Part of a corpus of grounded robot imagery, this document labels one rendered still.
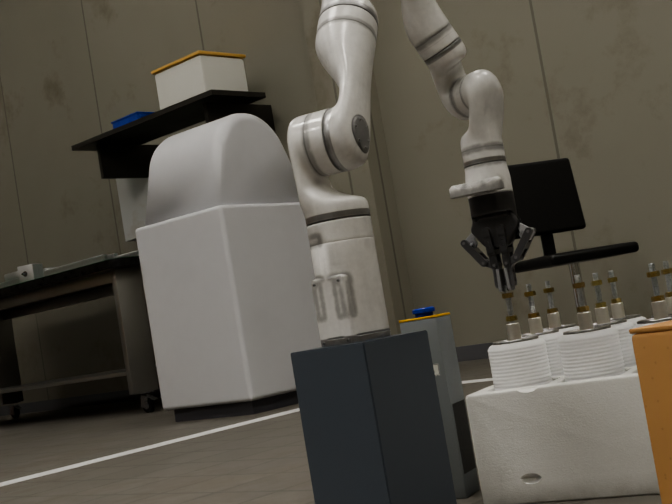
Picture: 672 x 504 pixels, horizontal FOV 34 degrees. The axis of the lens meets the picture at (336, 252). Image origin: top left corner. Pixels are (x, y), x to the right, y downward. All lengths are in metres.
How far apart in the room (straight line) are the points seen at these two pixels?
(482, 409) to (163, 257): 3.19
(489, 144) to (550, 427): 0.46
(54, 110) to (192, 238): 3.97
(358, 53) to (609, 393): 0.63
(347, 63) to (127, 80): 6.24
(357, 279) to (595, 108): 3.95
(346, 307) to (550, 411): 0.42
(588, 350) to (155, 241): 3.33
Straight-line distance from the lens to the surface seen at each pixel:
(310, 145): 1.51
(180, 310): 4.76
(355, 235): 1.49
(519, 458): 1.76
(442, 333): 1.88
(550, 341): 1.88
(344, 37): 1.62
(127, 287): 6.06
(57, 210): 8.50
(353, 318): 1.48
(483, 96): 1.79
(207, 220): 4.60
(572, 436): 1.73
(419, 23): 1.80
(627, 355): 1.86
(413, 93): 5.97
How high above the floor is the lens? 0.34
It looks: 3 degrees up
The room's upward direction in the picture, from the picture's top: 10 degrees counter-clockwise
